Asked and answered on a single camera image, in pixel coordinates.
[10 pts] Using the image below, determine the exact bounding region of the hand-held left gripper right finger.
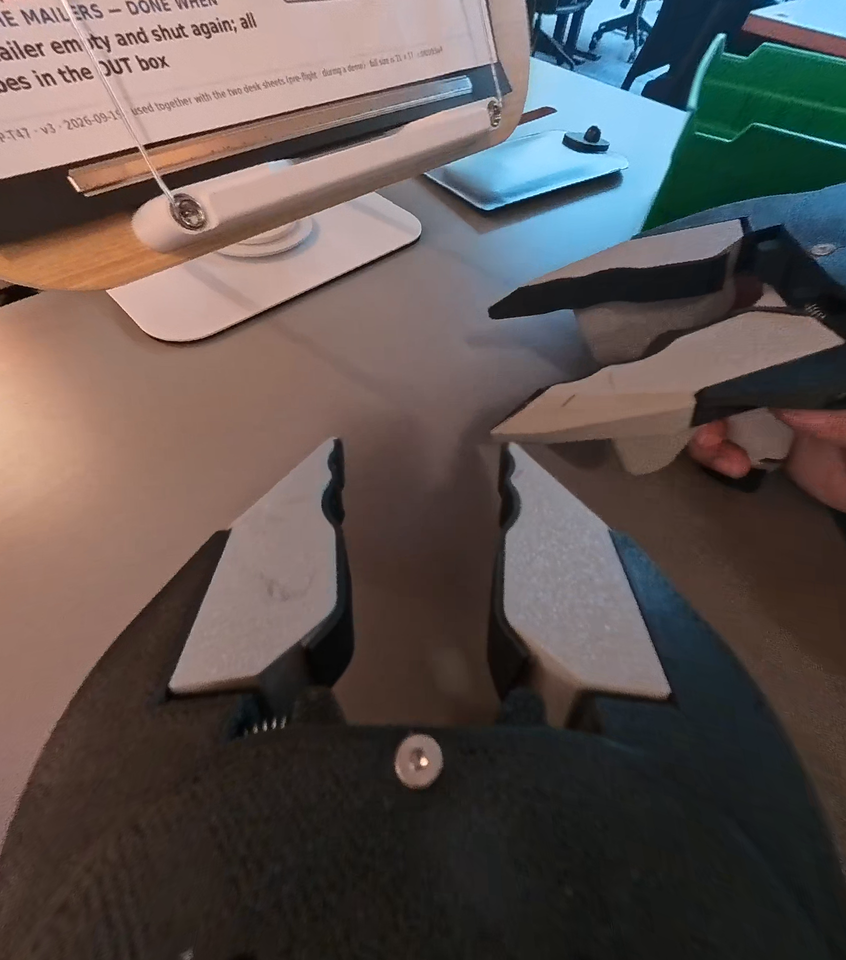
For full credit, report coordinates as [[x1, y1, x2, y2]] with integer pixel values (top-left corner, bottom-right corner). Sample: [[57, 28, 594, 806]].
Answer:
[[488, 442, 673, 725]]

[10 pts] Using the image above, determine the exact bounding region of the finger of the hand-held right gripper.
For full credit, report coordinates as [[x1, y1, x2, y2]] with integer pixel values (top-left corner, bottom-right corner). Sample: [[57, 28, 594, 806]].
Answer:
[[490, 309, 846, 477], [489, 219, 753, 366]]

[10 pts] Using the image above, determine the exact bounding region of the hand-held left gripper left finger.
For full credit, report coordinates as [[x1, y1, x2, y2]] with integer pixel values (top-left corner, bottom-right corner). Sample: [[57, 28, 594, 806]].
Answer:
[[168, 437, 355, 696]]

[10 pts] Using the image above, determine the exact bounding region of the green plastic bin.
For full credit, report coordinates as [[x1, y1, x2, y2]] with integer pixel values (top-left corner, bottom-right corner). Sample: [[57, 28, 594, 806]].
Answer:
[[644, 33, 846, 234]]

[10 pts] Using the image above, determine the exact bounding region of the grey flat pouch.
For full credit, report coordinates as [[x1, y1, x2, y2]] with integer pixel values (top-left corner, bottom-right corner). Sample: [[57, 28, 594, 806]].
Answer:
[[424, 131, 630, 213]]

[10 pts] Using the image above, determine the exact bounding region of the black office chair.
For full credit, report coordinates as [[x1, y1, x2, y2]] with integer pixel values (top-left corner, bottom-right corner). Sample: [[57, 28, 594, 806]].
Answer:
[[621, 0, 754, 106], [531, 0, 597, 72], [591, 0, 654, 63]]

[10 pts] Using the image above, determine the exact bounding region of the instruction sheet on stand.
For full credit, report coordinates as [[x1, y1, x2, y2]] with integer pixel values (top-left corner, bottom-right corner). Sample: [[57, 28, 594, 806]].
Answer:
[[0, 0, 531, 342]]

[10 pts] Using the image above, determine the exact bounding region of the printed instruction sheet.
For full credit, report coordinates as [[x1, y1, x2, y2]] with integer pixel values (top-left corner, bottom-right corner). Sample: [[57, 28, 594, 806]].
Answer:
[[0, 0, 503, 192]]

